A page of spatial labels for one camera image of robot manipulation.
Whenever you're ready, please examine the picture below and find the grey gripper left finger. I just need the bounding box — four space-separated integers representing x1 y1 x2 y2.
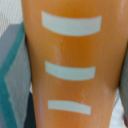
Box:
0 24 31 128

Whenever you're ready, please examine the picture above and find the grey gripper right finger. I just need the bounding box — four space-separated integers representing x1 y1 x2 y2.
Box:
113 46 128 121

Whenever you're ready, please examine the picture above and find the orange bread loaf toy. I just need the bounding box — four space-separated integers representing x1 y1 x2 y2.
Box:
21 0 128 128

